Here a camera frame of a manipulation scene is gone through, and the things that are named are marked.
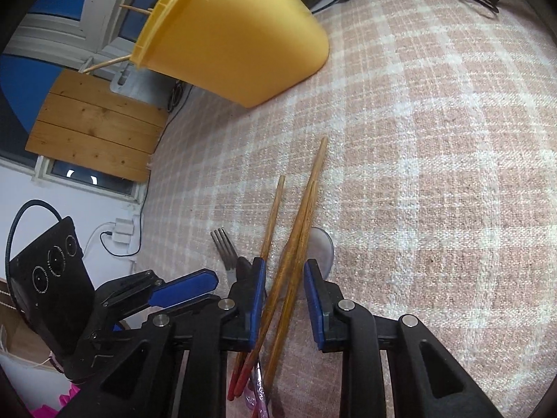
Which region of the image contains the wooden chopstick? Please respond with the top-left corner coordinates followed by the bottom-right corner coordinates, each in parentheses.
top-left (234, 137), bottom-right (329, 398)
top-left (227, 175), bottom-right (285, 401)
top-left (79, 55), bottom-right (131, 73)
top-left (264, 180), bottom-right (318, 394)
top-left (119, 4), bottom-right (153, 15)

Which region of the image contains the pink sleeve forearm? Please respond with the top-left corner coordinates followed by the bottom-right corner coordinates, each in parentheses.
top-left (29, 384), bottom-right (80, 418)

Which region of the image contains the white power strip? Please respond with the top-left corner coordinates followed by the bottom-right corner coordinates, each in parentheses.
top-left (111, 218), bottom-right (135, 245)

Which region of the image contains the metal fork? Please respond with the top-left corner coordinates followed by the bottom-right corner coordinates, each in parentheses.
top-left (211, 227), bottom-right (238, 287)

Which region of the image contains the left wooden panel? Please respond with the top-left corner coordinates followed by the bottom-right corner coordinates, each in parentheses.
top-left (25, 69), bottom-right (168, 183)

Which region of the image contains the pink plaid tablecloth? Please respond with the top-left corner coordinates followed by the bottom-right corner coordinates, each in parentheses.
top-left (138, 0), bottom-right (556, 417)

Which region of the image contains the yellow plastic utensil bin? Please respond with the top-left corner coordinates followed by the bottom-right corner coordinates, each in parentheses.
top-left (130, 0), bottom-right (329, 108)

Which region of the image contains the black camera module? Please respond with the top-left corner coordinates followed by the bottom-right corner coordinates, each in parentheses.
top-left (5, 199), bottom-right (94, 359)

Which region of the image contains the white window frame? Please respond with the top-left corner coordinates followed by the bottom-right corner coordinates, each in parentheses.
top-left (4, 0), bottom-right (133, 79)

